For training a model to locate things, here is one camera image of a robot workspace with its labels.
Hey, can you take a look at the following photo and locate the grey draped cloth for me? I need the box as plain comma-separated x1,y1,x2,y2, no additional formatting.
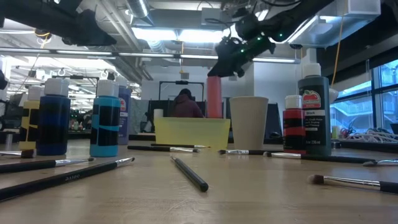
129,98,150,135

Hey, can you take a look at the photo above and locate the long ceiling light strip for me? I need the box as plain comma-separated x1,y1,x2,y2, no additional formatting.
0,46,302,65

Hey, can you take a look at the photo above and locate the large purple paint bottle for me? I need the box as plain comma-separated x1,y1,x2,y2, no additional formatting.
115,76,132,146

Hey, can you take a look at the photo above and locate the small red striped paint bottle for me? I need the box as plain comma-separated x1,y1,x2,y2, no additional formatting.
282,95,307,156

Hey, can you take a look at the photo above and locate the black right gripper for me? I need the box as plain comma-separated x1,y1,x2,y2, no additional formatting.
207,36,277,78

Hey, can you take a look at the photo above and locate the black brush fluffy brown tip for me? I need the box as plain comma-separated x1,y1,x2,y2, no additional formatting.
307,174,398,194

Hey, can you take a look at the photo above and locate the large red paint bottle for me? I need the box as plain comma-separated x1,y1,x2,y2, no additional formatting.
206,76,223,119

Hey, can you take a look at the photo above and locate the small dark blue paint bottle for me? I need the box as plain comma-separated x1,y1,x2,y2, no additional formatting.
35,78,72,156

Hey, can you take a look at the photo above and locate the long black paintbrush white print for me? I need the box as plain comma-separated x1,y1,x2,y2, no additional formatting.
0,157,136,202

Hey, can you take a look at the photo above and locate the yellow plastic bin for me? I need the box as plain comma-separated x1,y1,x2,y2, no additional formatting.
154,117,231,152

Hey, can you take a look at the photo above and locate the round silver ventilation duct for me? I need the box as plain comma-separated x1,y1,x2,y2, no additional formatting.
124,0,155,26

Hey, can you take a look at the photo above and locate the yellow hanging power cord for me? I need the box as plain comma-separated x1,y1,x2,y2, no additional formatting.
330,15,345,88

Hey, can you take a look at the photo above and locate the black triangular stand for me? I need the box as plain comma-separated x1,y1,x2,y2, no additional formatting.
266,103,283,140

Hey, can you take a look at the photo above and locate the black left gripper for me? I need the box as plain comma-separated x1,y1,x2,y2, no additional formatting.
62,8,118,47

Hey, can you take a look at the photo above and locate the black gantry frame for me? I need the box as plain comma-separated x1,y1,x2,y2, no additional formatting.
158,80,206,103

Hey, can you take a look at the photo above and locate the small yellow striped paint bottle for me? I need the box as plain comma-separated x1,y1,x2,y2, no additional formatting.
18,86,44,151

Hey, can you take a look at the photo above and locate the small light blue paint bottle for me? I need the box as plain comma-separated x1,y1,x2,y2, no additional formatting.
90,79,121,158

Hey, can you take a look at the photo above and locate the rectangular metal ventilation duct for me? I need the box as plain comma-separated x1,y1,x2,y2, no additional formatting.
287,0,382,48

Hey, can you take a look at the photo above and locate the white ribbed paper cup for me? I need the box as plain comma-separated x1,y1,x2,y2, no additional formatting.
229,96,269,151

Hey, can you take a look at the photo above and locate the bright ceiling light panel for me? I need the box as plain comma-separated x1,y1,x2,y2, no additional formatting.
132,27,224,44

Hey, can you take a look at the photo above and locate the black brush dark fluffy head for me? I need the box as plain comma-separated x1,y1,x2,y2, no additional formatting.
127,145,200,154

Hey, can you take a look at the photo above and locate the black brush brown bristle head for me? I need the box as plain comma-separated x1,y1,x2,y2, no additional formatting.
0,149,37,159

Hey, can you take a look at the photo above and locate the black ceiling cord reel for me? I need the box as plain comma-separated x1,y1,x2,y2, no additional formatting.
34,28,52,40

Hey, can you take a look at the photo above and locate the white lamp cable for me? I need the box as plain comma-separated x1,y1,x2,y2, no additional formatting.
340,128,398,144

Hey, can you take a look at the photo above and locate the large black paint bottle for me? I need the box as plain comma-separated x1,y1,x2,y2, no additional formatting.
297,63,333,156

